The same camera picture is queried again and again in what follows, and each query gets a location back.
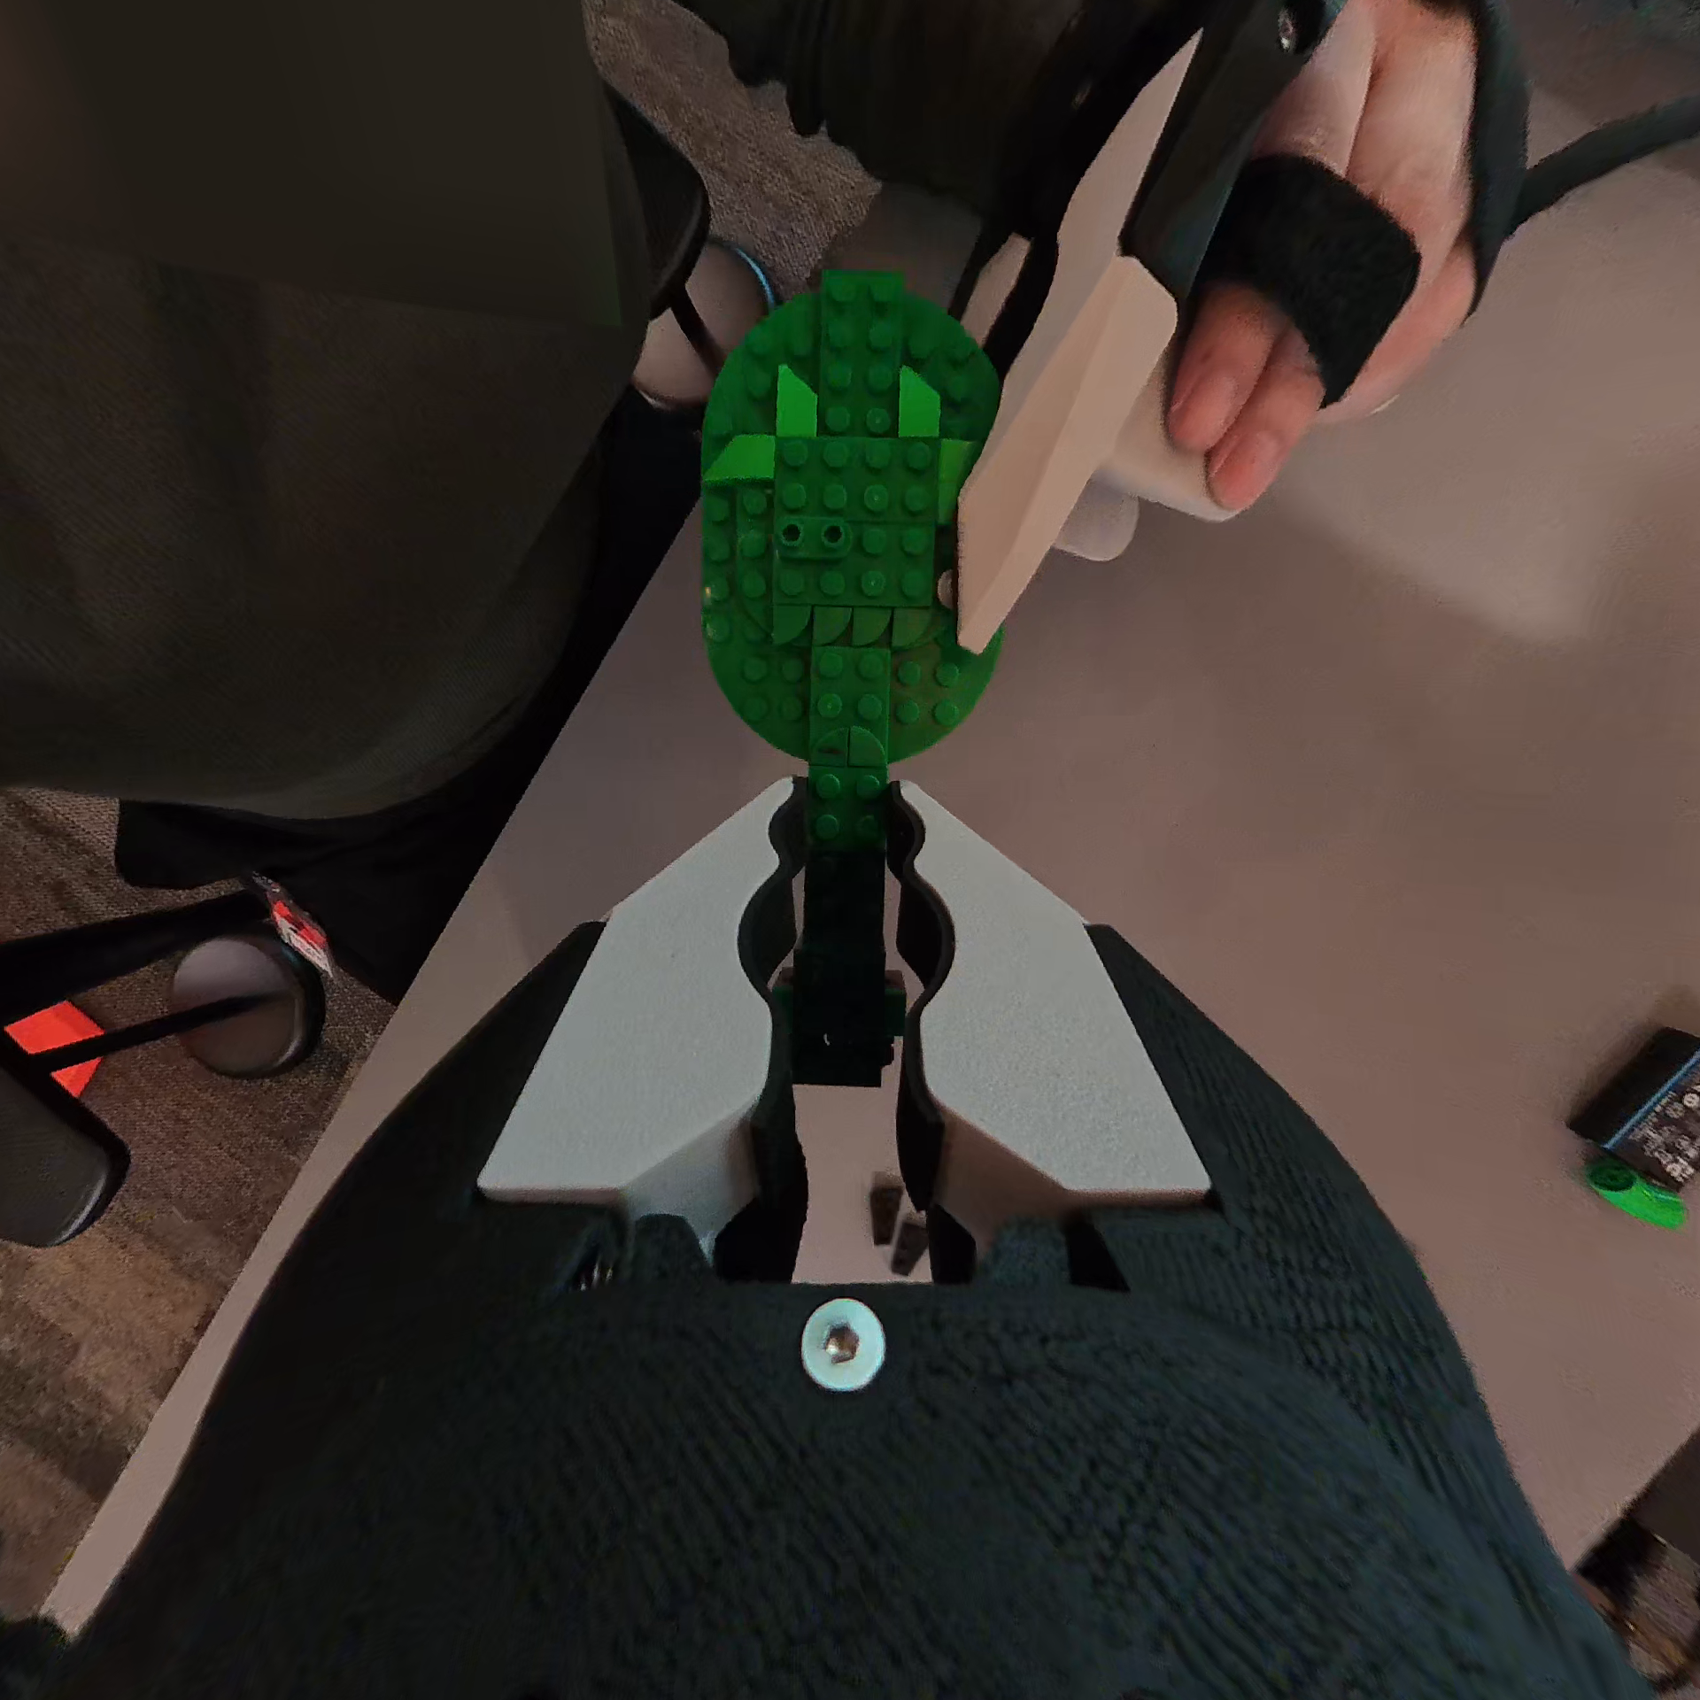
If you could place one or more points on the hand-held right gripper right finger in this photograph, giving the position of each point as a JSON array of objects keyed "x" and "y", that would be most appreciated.
[{"x": 1062, "y": 1063}]

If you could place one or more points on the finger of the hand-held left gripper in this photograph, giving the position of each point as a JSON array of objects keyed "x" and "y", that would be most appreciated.
[{"x": 1052, "y": 438}]

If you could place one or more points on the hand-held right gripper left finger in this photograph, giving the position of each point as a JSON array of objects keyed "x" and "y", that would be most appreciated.
[{"x": 625, "y": 1063}]

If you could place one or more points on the green brick model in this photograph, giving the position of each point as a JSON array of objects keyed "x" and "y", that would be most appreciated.
[{"x": 851, "y": 531}]

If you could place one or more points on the grey desk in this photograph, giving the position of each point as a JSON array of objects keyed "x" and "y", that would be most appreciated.
[{"x": 1328, "y": 824}]

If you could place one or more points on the person's left hand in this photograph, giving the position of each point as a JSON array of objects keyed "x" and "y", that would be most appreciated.
[{"x": 1394, "y": 120}]

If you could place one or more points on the black wedge plate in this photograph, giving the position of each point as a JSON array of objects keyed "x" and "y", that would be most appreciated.
[
  {"x": 911, "y": 1251},
  {"x": 885, "y": 1212}
]

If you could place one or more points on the person's legs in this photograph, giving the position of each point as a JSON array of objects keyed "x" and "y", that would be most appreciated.
[{"x": 439, "y": 862}]

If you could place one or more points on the red floor marker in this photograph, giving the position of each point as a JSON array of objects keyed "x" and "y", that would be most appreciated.
[{"x": 47, "y": 1050}]

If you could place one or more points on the black power bank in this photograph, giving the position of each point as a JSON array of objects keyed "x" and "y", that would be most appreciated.
[{"x": 1646, "y": 1103}]

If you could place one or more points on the green rounded brick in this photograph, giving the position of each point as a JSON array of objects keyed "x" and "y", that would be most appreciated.
[{"x": 1636, "y": 1192}]

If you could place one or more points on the person's torso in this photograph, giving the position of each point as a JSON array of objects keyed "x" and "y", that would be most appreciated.
[{"x": 268, "y": 463}]

